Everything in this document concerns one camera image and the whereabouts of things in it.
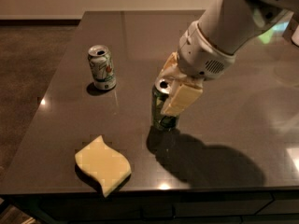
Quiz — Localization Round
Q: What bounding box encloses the yellow wavy sponge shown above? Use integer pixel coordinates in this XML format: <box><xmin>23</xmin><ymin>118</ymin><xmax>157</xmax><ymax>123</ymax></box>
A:
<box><xmin>75</xmin><ymin>135</ymin><xmax>132</xmax><ymax>198</ymax></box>

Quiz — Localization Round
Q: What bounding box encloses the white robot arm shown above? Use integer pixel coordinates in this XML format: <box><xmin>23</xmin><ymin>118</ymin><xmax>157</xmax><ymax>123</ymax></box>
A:
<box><xmin>156</xmin><ymin>0</ymin><xmax>299</xmax><ymax>117</ymax></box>

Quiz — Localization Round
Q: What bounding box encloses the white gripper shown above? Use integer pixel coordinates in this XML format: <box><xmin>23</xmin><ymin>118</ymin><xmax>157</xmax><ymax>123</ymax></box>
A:
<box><xmin>155</xmin><ymin>21</ymin><xmax>235</xmax><ymax>116</ymax></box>

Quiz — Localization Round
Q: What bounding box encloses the green and orange snack bag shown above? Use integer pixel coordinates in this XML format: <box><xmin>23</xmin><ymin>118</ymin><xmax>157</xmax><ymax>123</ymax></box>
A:
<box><xmin>258</xmin><ymin>21</ymin><xmax>289</xmax><ymax>45</ymax></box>

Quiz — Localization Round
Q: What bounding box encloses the white 7up soda can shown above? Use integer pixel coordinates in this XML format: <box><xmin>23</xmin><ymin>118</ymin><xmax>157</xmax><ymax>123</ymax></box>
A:
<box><xmin>88</xmin><ymin>45</ymin><xmax>116</xmax><ymax>91</ymax></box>

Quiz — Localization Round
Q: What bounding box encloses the green soda can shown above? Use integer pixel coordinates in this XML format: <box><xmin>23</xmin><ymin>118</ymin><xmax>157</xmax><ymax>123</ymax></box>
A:
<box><xmin>151</xmin><ymin>78</ymin><xmax>178</xmax><ymax>131</ymax></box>

